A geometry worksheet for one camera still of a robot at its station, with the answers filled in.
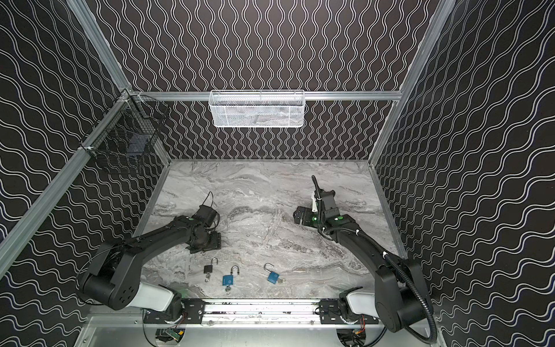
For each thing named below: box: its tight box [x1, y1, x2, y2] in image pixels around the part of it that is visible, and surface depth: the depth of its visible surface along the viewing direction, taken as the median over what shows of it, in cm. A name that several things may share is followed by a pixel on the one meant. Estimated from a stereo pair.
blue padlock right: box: [263, 262, 280, 285], surface depth 83 cm
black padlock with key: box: [203, 257, 219, 282], surface depth 85 cm
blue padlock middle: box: [222, 265, 240, 286], surface depth 83 cm
